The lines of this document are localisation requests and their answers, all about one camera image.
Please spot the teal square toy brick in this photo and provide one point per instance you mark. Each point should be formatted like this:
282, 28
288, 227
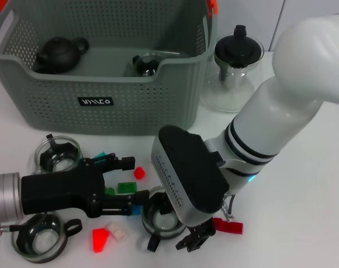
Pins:
102, 154

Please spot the glass teapot with black lid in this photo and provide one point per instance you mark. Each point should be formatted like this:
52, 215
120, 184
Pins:
239, 50

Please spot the grey perforated storage bin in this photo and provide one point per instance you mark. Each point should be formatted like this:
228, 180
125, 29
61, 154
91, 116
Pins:
116, 117

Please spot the flat green two-stud brick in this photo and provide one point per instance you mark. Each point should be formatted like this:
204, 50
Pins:
126, 187

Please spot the small red toy brick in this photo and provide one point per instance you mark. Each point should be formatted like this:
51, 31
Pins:
139, 173

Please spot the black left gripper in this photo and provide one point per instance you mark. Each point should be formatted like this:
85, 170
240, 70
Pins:
60, 191

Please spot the black ceramic teapot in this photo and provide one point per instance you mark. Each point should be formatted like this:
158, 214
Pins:
58, 54

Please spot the long dark red brick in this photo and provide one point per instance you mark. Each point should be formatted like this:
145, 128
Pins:
232, 226

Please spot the thick green toy brick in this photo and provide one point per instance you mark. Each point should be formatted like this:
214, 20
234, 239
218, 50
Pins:
110, 191

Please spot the orange-red wedge toy brick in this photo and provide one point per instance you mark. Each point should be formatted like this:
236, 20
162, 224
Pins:
99, 240

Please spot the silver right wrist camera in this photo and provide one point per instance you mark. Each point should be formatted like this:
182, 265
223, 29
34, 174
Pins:
191, 173

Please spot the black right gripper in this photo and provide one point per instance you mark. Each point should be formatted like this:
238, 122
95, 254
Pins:
205, 231

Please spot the translucent white square brick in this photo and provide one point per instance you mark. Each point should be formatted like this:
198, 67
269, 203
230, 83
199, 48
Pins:
118, 231

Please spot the blue square toy brick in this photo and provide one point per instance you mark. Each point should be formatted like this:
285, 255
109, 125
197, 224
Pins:
136, 210

